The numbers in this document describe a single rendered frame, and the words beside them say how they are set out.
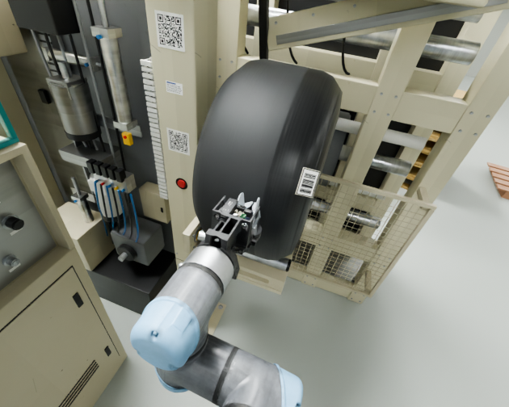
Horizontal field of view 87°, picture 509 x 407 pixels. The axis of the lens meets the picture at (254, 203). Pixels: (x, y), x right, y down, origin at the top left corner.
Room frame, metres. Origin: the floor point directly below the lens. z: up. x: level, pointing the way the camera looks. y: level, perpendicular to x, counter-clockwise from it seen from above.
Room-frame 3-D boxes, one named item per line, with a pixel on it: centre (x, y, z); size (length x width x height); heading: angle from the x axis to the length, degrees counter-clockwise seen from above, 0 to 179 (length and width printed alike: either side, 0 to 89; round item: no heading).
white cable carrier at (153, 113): (0.79, 0.33, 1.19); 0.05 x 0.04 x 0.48; 166
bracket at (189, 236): (0.80, 0.16, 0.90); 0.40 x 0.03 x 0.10; 166
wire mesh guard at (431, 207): (1.02, -0.31, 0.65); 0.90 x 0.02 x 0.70; 76
